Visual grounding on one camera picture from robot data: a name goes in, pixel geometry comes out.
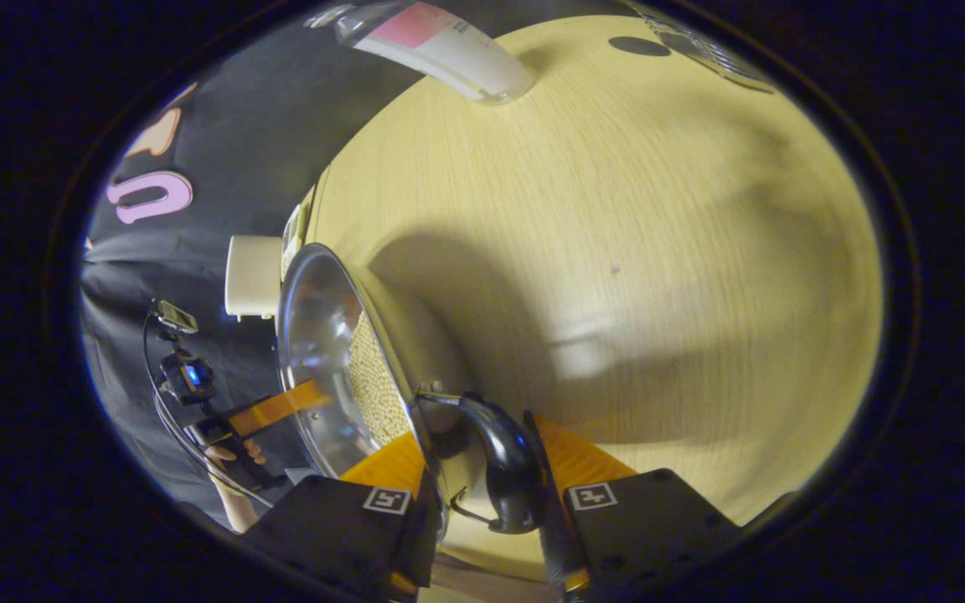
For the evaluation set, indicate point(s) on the pile of small yellow beans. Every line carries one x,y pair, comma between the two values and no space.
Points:
378,385

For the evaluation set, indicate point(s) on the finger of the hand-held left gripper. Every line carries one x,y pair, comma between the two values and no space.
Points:
277,409

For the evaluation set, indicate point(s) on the black backdrop cloth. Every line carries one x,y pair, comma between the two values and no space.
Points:
281,126

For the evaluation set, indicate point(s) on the white divided dish with beans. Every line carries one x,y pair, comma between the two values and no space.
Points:
296,234

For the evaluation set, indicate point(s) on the glass jar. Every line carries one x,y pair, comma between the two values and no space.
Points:
704,50

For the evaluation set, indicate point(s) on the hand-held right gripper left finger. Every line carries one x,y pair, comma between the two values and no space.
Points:
323,528

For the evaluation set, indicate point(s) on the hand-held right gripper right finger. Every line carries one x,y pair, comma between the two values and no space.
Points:
658,528

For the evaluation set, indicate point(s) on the clear bottle with pink label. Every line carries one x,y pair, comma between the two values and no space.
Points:
449,50

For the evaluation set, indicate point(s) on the white toaster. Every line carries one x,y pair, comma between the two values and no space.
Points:
252,276

